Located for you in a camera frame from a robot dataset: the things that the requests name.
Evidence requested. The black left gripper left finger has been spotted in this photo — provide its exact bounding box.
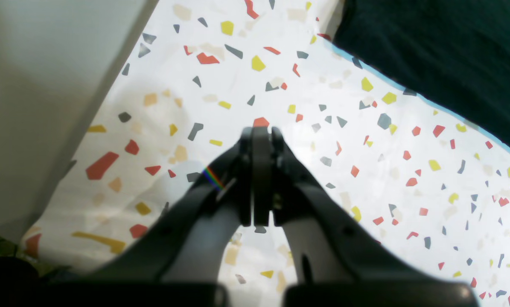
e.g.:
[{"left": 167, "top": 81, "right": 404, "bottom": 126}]
[{"left": 40, "top": 127, "right": 263, "bottom": 307}]

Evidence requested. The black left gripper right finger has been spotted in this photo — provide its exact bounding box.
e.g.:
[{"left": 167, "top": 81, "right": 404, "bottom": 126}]
[{"left": 255, "top": 127, "right": 478, "bottom": 307}]

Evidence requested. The black t-shirt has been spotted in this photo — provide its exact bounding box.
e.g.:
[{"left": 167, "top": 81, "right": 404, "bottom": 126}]
[{"left": 331, "top": 0, "right": 510, "bottom": 147}]

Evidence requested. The terrazzo pattern tablecloth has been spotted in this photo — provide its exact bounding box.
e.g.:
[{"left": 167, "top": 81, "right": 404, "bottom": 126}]
[{"left": 21, "top": 0, "right": 510, "bottom": 307}]

